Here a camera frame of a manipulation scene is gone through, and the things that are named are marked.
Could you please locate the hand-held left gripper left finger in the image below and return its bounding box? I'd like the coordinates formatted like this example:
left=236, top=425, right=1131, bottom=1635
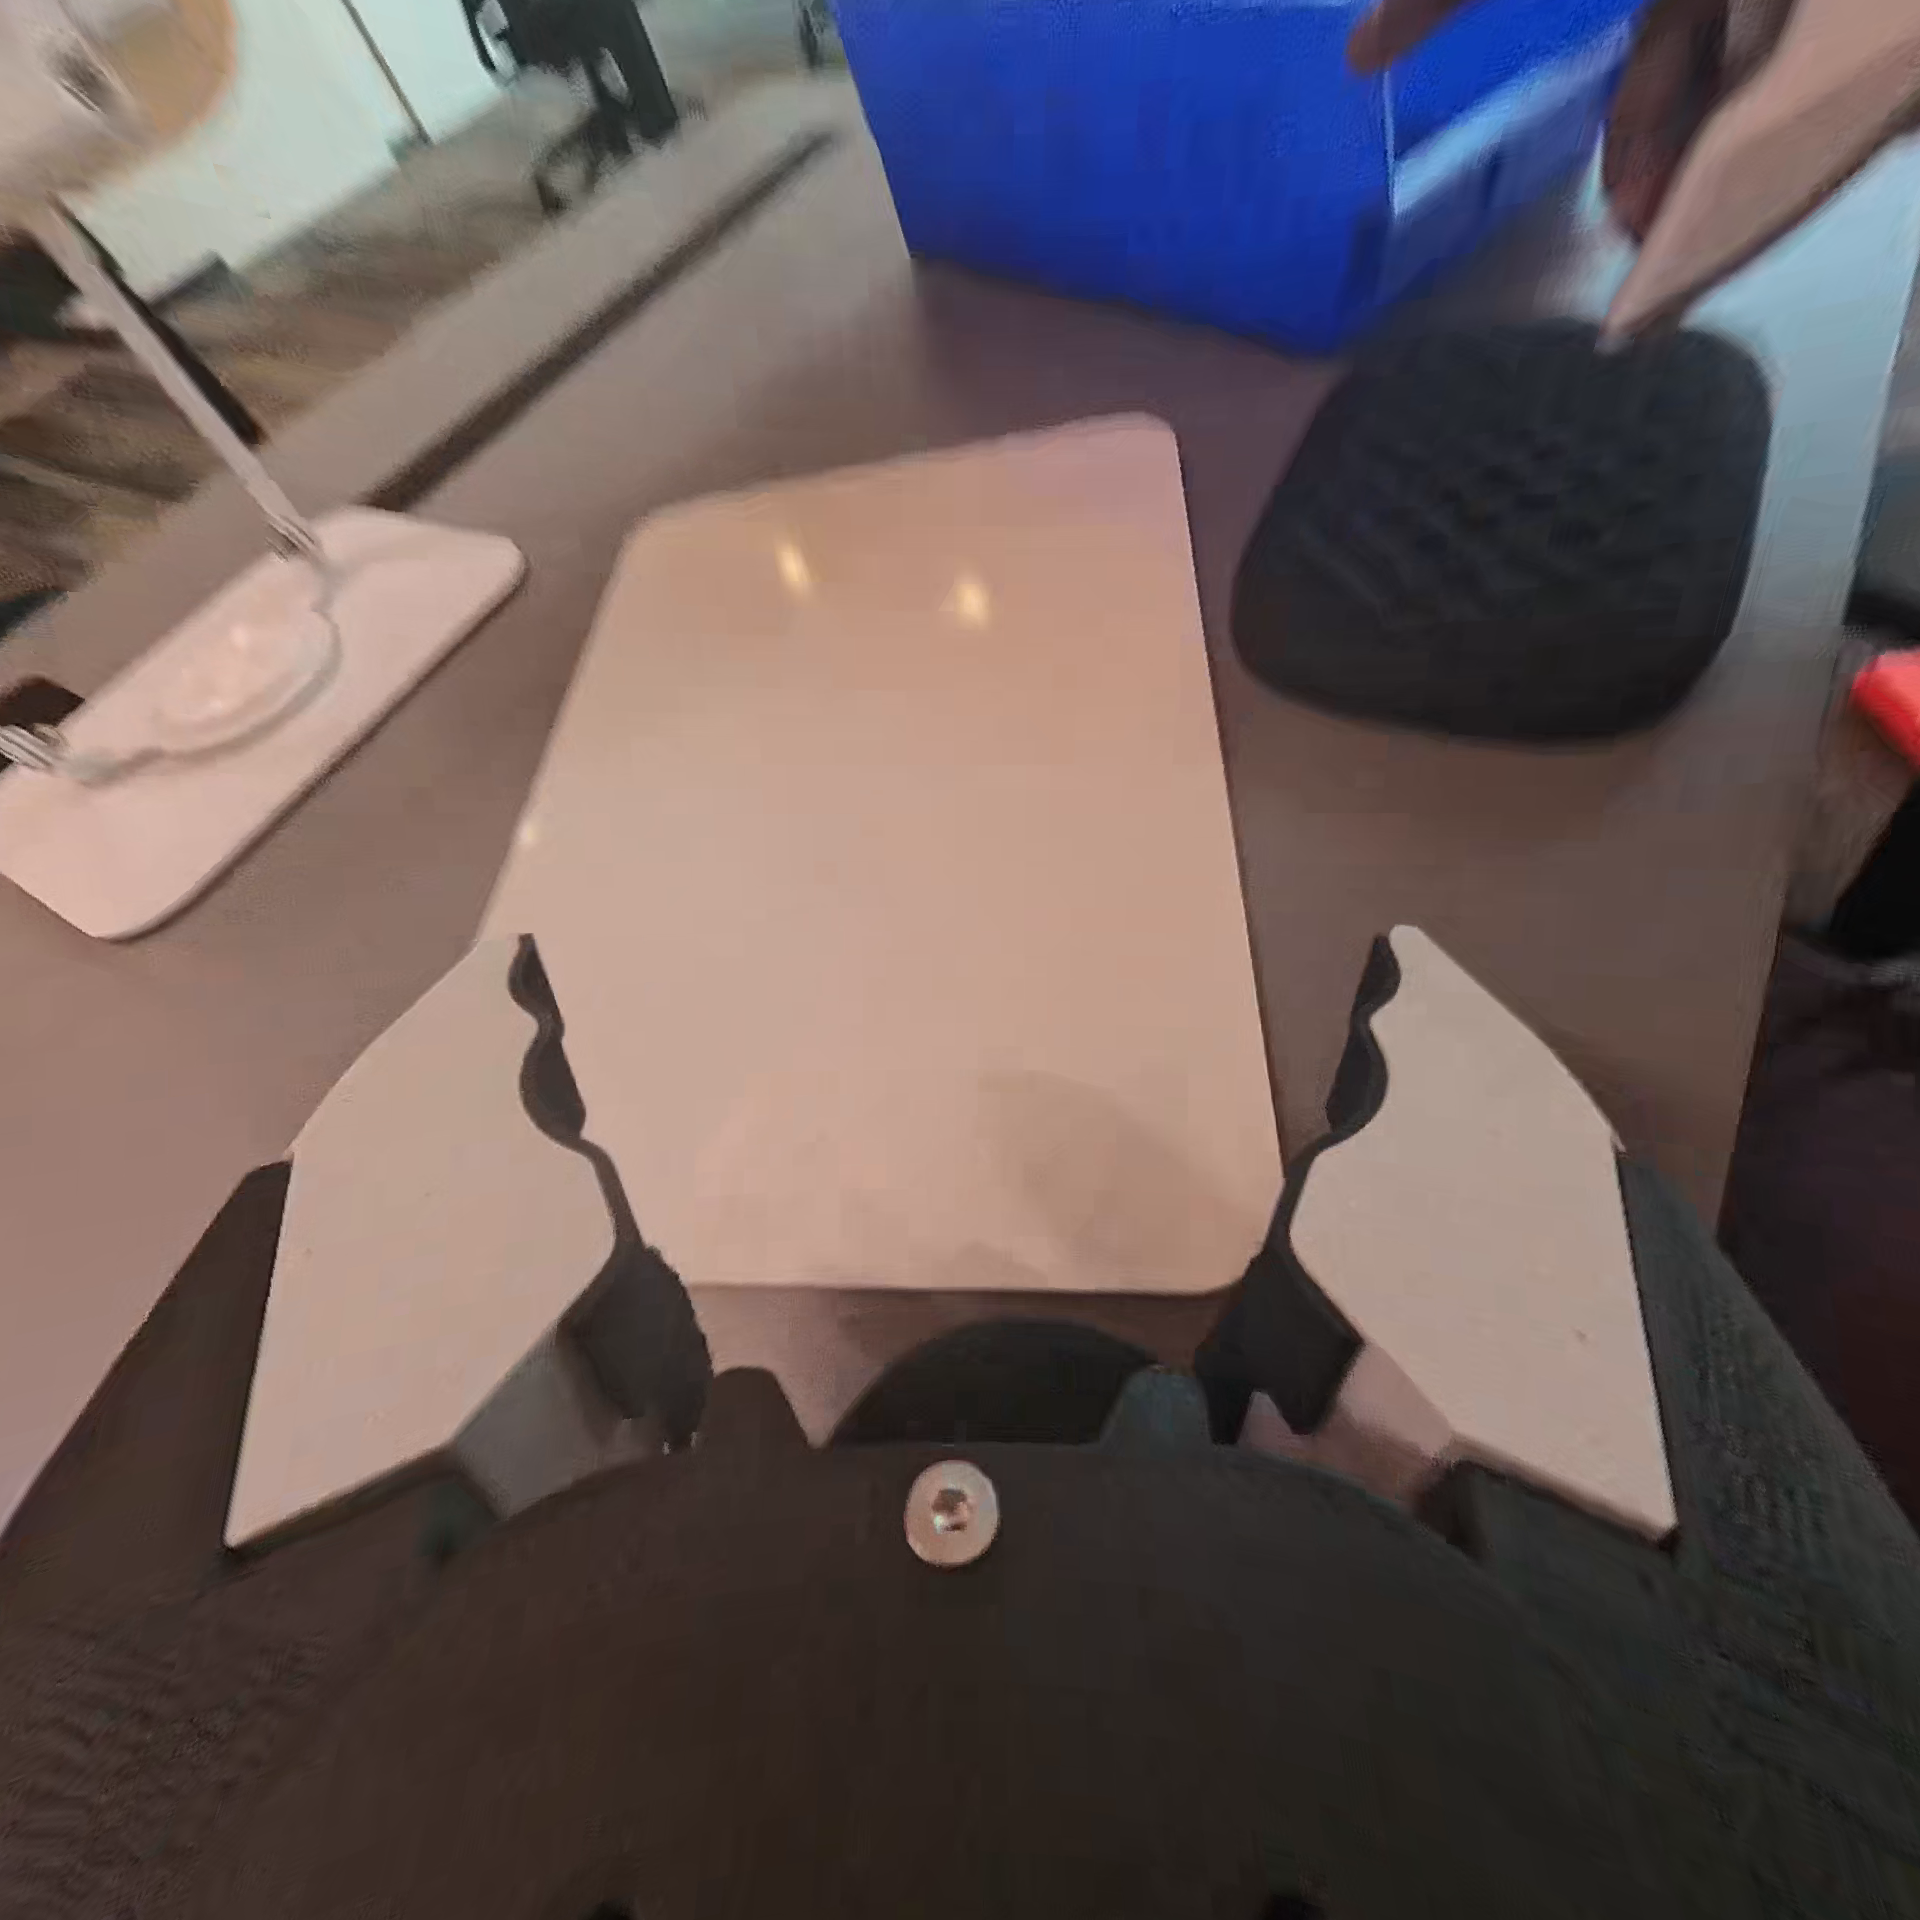
left=225, top=935, right=715, bottom=1550

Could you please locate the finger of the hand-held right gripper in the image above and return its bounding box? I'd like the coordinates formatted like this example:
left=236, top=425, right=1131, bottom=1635
left=1596, top=0, right=1920, bottom=350

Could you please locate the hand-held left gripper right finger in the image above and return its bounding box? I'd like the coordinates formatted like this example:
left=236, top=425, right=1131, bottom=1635
left=1194, top=923, right=1682, bottom=1543

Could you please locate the blue plastic bin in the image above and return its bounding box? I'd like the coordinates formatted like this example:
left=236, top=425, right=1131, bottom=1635
left=827, top=0, right=1688, bottom=359

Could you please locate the white whiteboard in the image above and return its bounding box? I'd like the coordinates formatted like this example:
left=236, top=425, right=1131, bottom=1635
left=477, top=411, right=1290, bottom=1302

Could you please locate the black knobbly rounded object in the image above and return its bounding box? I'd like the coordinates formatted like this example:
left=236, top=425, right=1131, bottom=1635
left=1228, top=311, right=1776, bottom=746

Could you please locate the small orange object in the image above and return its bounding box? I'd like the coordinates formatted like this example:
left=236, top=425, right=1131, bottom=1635
left=1847, top=641, right=1920, bottom=758

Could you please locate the white table sign stand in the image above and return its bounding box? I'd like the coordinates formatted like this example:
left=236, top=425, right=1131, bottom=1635
left=0, top=0, right=530, bottom=943

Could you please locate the black office chair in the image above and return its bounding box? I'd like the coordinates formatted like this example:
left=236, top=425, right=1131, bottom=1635
left=460, top=0, right=686, bottom=217

